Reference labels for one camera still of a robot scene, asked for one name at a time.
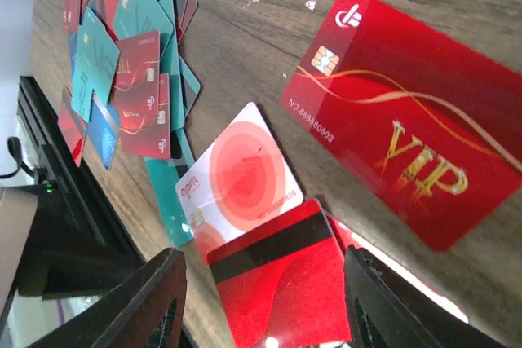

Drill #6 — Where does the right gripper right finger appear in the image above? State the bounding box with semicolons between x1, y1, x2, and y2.
344;245;502;347

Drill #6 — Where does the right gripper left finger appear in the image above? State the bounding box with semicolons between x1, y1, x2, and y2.
31;248;187;347

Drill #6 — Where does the red card black stripe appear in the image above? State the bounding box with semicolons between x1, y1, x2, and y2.
207;199;352;347

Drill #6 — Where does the teal card with stripe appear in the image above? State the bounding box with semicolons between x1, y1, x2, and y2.
144;57;201;247

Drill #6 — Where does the white red circle card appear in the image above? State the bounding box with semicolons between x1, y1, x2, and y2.
175;102;304;261

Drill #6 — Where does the blue card front left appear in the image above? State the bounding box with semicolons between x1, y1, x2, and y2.
86;92;120;170

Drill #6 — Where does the red VIP card centre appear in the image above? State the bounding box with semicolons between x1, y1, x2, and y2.
281;0;521;252

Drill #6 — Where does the dark red card table edge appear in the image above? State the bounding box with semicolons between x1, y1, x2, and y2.
58;87;86;167

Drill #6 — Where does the red gold card pile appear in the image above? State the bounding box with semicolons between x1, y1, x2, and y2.
111;30;170;160

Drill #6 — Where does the teal card front left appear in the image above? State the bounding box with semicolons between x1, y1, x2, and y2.
71;7;120;122

